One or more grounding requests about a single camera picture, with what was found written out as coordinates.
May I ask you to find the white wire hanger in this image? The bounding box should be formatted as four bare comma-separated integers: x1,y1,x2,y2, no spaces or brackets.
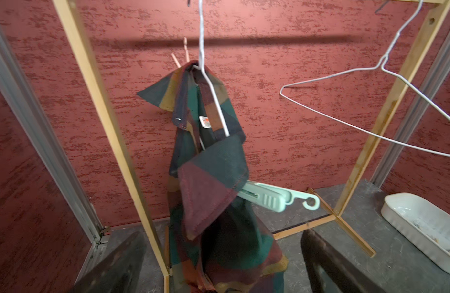
198,0,230,137
279,0,450,160

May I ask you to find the wooden clothes rack frame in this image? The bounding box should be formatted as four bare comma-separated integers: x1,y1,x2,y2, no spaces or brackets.
54,1,450,293

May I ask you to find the mint green clothespin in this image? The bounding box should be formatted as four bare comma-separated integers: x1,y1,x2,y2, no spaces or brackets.
238,181,320,212

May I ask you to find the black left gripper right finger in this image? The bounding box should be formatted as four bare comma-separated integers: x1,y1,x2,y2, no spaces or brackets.
300,230,384,293

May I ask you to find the white plastic bin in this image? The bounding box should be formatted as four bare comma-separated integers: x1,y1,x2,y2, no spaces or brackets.
381,192,450,274

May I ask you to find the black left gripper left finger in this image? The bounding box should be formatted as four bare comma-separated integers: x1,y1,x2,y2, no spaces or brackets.
68,232,146,293

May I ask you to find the aluminium corner post left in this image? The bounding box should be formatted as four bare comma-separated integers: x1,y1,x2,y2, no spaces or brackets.
0,27,108,279

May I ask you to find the aluminium corner post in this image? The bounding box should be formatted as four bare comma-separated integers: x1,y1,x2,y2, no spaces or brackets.
371,30,450,188
0,27,108,279

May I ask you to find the aluminium corner post right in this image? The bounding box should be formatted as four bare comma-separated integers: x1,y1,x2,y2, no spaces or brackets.
371,30,450,188

